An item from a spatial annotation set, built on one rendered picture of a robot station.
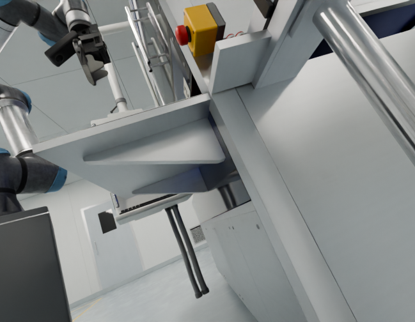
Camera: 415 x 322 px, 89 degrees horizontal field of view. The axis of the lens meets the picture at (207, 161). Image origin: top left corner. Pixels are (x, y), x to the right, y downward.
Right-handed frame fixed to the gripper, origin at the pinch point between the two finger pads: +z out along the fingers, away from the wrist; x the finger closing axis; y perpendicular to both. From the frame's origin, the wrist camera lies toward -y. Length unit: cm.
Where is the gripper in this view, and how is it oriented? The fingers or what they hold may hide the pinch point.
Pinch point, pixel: (90, 82)
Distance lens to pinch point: 74.9
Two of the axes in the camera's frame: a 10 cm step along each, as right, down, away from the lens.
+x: -0.9, 3.1, 9.5
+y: 9.2, -3.4, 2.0
